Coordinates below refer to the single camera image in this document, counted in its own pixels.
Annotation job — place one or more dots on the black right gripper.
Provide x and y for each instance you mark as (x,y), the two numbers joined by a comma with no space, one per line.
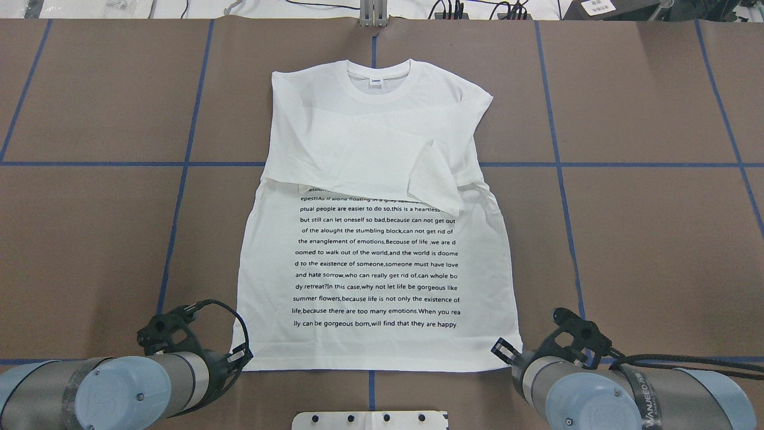
(518,365)

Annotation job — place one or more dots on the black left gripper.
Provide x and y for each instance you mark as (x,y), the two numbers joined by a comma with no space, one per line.
(219,365)

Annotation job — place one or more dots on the white long-sleeve text shirt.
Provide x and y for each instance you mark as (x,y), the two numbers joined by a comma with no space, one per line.
(374,241)

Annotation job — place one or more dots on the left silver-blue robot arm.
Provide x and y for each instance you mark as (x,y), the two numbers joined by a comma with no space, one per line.
(99,393)

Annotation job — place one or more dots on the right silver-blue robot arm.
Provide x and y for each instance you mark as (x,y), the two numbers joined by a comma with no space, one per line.
(576,379)

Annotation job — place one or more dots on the black box with label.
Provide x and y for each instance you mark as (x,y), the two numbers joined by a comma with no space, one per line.
(610,10)

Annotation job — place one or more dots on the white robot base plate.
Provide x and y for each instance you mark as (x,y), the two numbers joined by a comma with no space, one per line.
(407,419)

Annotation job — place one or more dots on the grey aluminium frame post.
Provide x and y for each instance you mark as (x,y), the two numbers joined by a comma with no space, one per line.
(373,13)

